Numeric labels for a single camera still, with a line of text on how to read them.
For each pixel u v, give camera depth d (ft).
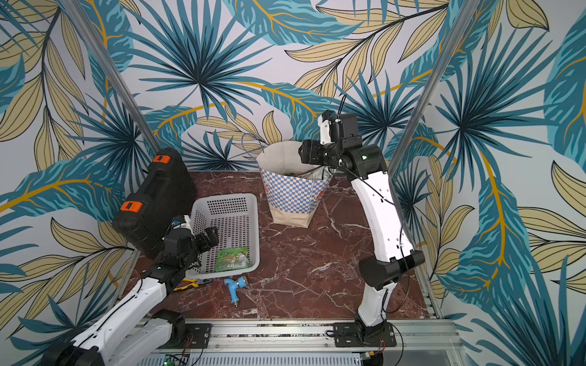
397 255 1.45
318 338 2.45
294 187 2.79
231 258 2.83
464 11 2.26
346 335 2.40
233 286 2.69
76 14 2.22
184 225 2.39
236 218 3.30
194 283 2.69
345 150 1.62
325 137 1.99
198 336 2.36
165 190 2.74
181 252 2.06
